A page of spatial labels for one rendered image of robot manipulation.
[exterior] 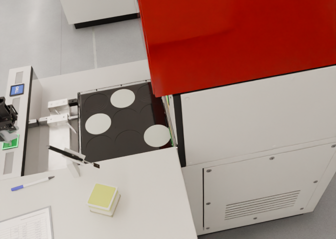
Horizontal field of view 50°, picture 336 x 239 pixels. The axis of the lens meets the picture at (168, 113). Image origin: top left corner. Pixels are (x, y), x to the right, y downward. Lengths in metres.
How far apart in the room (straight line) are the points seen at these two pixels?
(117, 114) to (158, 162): 0.32
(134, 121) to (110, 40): 1.88
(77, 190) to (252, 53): 0.68
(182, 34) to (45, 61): 2.40
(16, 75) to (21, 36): 1.94
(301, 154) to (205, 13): 0.84
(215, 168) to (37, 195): 0.65
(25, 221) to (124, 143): 0.42
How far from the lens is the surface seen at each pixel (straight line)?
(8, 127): 1.28
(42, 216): 1.20
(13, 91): 1.57
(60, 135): 1.45
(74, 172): 1.19
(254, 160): 1.44
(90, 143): 1.37
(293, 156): 1.51
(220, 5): 0.85
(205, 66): 0.96
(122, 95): 1.48
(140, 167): 1.19
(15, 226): 1.22
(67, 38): 3.35
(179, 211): 1.11
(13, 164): 1.35
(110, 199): 1.08
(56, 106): 1.52
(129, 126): 1.37
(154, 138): 1.33
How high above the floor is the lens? 1.98
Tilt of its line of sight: 51 degrees down
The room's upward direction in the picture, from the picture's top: 7 degrees counter-clockwise
